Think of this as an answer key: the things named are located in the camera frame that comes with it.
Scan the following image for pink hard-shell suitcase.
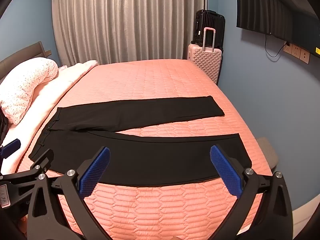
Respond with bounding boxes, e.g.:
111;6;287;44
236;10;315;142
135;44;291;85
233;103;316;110
187;27;223;84

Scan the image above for floral white pillow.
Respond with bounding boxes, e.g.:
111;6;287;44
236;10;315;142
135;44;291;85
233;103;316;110
0;57;59;125

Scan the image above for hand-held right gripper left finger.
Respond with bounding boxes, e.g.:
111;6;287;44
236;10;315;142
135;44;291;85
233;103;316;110
27;146;111;240

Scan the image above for black pants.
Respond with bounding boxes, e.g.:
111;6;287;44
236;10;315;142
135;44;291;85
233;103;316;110
28;95;252;187

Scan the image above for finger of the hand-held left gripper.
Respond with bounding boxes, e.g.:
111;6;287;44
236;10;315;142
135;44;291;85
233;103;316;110
0;138;21;160
0;149;55;181

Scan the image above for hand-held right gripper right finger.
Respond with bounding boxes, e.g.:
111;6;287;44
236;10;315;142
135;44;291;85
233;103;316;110
209;144;293;240

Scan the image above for black television cable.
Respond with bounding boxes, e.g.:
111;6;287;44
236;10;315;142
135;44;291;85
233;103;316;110
264;33;292;58

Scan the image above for grey upholstered stool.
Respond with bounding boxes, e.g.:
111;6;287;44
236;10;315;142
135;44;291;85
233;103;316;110
256;137;279;168

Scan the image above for dark cloth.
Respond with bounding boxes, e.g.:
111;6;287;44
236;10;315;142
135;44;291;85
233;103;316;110
0;112;9;143

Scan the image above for pale pink blanket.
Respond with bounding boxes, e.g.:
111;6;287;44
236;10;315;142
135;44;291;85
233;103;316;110
0;60;98;176

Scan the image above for wall-mounted black television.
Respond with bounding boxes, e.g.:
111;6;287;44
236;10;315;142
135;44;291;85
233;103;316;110
236;0;320;55

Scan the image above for grey-brown headboard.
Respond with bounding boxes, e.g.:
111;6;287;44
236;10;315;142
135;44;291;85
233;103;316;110
0;41;52;81

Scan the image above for black hard-shell suitcase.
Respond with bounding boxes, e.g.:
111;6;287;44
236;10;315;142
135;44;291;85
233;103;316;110
191;9;225;53

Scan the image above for grey pleated curtain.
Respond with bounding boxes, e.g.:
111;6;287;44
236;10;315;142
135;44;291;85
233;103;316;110
51;0;208;67

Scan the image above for bed with pink quilted cover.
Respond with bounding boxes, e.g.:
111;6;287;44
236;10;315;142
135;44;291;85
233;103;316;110
0;59;278;240

